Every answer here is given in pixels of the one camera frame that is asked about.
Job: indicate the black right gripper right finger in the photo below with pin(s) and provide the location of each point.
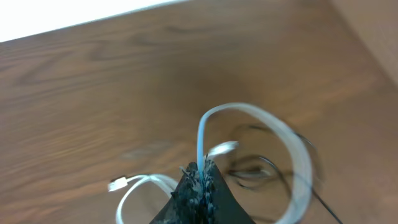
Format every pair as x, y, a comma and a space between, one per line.
220, 205

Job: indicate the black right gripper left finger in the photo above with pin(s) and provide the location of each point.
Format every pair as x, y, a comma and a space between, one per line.
184, 206

